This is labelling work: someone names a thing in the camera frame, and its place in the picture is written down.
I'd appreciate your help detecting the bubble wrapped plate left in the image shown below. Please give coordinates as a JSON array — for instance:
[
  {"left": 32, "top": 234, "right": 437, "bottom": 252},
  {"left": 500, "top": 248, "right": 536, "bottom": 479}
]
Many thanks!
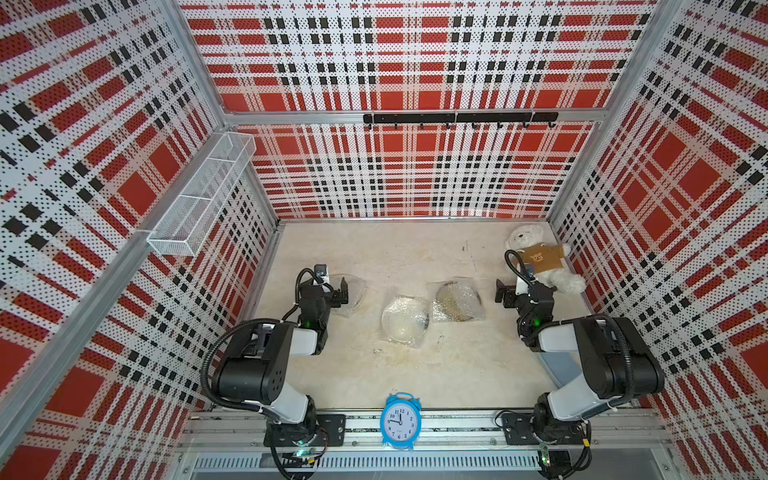
[{"left": 329, "top": 274, "right": 367, "bottom": 318}]

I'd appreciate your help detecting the yellow patterned plate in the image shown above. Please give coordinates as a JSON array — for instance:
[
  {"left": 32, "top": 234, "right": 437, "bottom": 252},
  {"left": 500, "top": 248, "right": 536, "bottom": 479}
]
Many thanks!
[{"left": 434, "top": 280, "right": 483, "bottom": 322}]

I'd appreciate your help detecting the white teddy bear brown shirt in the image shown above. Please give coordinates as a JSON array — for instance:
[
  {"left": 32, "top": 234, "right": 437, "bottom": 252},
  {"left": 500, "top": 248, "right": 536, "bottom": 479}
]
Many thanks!
[{"left": 505, "top": 224, "right": 586, "bottom": 295}]

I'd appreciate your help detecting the white wire mesh basket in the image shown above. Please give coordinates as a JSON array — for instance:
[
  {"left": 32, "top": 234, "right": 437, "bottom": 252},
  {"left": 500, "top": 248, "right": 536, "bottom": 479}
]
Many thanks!
[{"left": 148, "top": 132, "right": 255, "bottom": 257}]

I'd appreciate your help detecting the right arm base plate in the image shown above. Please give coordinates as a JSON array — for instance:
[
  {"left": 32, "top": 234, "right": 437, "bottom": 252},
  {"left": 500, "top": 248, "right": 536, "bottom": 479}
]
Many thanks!
[{"left": 493, "top": 410, "right": 583, "bottom": 446}]

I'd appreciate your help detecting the grey blue oval dish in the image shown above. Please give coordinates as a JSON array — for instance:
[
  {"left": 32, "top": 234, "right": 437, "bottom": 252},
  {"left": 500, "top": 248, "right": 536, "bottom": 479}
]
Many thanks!
[{"left": 537, "top": 352, "right": 581, "bottom": 389}]

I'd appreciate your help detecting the black hook rail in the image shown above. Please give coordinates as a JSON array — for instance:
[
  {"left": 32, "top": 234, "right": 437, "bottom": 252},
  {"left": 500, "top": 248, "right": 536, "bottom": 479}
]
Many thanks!
[{"left": 362, "top": 111, "right": 560, "bottom": 126}]

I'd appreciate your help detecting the blue alarm clock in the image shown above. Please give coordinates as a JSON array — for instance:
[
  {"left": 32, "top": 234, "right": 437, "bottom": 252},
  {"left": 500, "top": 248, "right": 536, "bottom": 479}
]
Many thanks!
[{"left": 380, "top": 392, "right": 422, "bottom": 450}]

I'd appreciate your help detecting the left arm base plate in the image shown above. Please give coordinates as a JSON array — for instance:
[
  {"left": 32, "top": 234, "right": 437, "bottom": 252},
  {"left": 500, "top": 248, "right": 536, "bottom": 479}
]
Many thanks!
[{"left": 263, "top": 414, "right": 346, "bottom": 447}]

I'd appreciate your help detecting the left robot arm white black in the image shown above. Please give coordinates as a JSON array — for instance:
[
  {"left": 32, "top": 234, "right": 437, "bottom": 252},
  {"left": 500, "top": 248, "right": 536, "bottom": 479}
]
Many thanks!
[{"left": 200, "top": 278, "right": 349, "bottom": 449}]

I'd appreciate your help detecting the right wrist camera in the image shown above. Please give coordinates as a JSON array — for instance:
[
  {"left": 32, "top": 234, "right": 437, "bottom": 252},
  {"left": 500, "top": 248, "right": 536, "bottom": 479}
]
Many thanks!
[{"left": 515, "top": 270, "right": 534, "bottom": 296}]

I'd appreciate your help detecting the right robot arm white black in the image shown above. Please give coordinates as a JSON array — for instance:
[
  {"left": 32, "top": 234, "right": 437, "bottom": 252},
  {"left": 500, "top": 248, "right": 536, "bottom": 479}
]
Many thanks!
[{"left": 494, "top": 280, "right": 665, "bottom": 444}]

